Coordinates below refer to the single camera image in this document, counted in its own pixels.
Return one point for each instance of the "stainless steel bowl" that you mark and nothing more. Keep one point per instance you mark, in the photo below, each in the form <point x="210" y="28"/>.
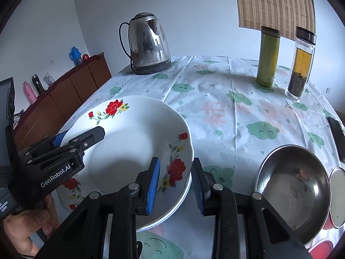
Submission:
<point x="291" y="191"/>

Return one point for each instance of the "black kettle base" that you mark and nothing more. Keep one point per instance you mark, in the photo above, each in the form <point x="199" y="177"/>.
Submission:
<point x="151" y="68"/>

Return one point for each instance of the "brown wooden cabinet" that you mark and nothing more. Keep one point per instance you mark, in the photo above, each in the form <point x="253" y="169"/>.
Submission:
<point x="67" y="94"/>

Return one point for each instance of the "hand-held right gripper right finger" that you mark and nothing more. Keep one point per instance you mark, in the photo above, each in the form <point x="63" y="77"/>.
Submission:
<point x="198" y="188"/>

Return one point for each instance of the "blue thermos flask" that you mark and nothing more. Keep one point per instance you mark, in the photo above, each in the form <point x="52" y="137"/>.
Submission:
<point x="75" y="56"/>

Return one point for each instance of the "clear plastic bag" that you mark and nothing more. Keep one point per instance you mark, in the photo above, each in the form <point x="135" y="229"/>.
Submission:
<point x="49" y="78"/>

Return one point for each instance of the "white enamel bowl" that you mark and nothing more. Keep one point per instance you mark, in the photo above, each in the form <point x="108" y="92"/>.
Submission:
<point x="339" y="197"/>

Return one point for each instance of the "glass tea bottle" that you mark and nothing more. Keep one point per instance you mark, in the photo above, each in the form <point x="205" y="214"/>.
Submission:
<point x="300" y="70"/>

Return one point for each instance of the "pink water bottle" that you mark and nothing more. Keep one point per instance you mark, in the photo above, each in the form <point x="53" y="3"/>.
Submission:
<point x="29" y="93"/>

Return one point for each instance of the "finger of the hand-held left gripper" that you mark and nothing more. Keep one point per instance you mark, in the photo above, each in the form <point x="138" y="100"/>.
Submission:
<point x="91" y="137"/>
<point x="58" y="140"/>

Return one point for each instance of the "green thermos bottle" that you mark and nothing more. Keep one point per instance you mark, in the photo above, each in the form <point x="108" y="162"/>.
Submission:
<point x="268" y="59"/>

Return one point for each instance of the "black water bottle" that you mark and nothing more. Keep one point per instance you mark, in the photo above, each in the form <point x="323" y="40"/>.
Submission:
<point x="38" y="85"/>

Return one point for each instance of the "bamboo window blind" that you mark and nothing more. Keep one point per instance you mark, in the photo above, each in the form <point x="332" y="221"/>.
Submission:
<point x="275" y="5"/>

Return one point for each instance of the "small red ornament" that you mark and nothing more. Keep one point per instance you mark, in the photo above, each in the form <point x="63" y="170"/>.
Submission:
<point x="85" y="57"/>

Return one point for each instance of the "black smartphone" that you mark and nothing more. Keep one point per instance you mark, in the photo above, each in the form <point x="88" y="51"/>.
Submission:
<point x="338" y="137"/>

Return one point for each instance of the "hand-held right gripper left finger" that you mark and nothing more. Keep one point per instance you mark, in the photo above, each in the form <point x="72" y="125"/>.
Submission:
<point x="153" y="186"/>

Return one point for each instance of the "red flower white plate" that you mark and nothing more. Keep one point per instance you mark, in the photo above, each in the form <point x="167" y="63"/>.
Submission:
<point x="129" y="145"/>

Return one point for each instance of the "stainless steel electric kettle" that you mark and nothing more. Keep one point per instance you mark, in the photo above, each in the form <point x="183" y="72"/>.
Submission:
<point x="148" y="43"/>

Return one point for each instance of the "person's left hand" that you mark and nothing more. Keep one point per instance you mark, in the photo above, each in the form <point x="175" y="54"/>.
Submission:
<point x="21" y="226"/>

